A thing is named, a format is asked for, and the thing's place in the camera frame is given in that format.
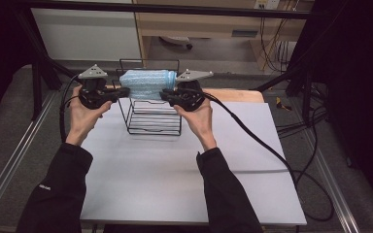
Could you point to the person's right hand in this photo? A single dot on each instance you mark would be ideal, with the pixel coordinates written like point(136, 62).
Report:
point(200, 124)

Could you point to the wooden table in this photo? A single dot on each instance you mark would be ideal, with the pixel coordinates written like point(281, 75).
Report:
point(236, 94)

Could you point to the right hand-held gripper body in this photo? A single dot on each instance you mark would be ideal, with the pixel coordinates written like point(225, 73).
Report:
point(189, 95)

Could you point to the black curtain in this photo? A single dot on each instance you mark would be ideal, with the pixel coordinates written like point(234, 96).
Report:
point(362, 97)
point(0, 48)

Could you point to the light wooden desk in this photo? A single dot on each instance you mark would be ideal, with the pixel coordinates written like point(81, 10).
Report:
point(207, 24)

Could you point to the white power strip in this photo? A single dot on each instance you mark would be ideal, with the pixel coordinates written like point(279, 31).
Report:
point(267, 4)

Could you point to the black metal frame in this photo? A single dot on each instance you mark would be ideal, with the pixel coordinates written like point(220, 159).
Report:
point(162, 9)

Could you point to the person's left hand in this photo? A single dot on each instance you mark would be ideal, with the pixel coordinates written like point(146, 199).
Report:
point(84, 121)

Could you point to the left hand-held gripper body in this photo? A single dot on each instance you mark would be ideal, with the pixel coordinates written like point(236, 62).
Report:
point(92, 93)

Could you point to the light blue striped cloth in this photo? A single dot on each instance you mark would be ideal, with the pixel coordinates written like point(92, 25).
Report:
point(147, 84)

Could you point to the yellow black tape marker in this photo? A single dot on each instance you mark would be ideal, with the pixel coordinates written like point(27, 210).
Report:
point(282, 104)

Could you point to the office chair base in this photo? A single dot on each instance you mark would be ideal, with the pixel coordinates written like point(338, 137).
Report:
point(176, 40)

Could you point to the white cabinet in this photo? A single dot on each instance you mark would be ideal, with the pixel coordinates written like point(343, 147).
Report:
point(84, 34)

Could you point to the white table board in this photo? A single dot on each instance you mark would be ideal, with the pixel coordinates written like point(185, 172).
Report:
point(162, 174)

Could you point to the aluminium rail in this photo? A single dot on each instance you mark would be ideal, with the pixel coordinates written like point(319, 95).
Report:
point(333, 187)
point(16, 152)

